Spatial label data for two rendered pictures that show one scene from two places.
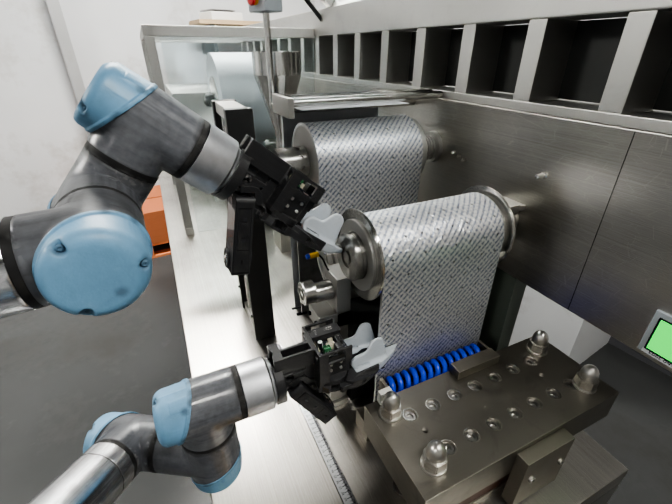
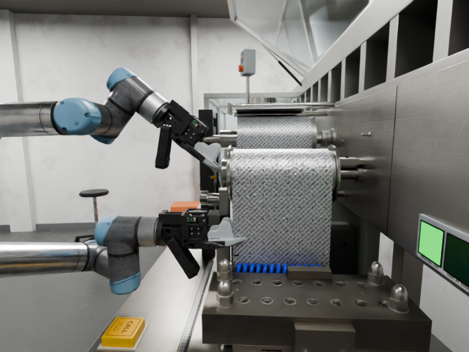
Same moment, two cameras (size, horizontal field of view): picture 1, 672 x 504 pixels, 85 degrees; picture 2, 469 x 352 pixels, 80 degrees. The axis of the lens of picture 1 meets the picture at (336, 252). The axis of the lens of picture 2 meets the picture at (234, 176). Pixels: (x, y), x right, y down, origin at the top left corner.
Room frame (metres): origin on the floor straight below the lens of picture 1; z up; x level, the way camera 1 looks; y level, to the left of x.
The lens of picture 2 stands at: (-0.12, -0.39, 1.34)
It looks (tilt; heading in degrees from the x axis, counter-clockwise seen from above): 8 degrees down; 29
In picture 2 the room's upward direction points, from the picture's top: straight up
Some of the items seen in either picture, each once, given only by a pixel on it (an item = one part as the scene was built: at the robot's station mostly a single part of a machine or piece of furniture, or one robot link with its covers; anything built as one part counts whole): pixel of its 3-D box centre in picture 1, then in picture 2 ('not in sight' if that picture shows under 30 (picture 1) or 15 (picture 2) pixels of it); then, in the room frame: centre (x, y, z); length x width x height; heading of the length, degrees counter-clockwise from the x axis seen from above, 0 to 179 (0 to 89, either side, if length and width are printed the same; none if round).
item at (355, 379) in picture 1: (351, 372); (206, 242); (0.41, -0.02, 1.09); 0.09 x 0.05 x 0.02; 114
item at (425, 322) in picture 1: (435, 323); (280, 232); (0.51, -0.18, 1.11); 0.23 x 0.01 x 0.18; 115
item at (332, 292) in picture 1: (328, 342); (218, 241); (0.52, 0.01, 1.05); 0.06 x 0.05 x 0.31; 115
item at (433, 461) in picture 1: (435, 454); (225, 292); (0.31, -0.14, 1.05); 0.04 x 0.04 x 0.04
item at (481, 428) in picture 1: (490, 410); (305, 305); (0.41, -0.26, 1.00); 0.40 x 0.16 x 0.06; 115
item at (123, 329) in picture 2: not in sight; (124, 331); (0.26, 0.11, 0.91); 0.07 x 0.07 x 0.02; 25
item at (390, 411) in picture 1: (391, 403); (224, 268); (0.39, -0.09, 1.05); 0.04 x 0.04 x 0.04
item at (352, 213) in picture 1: (358, 254); (230, 173); (0.51, -0.04, 1.25); 0.15 x 0.01 x 0.15; 25
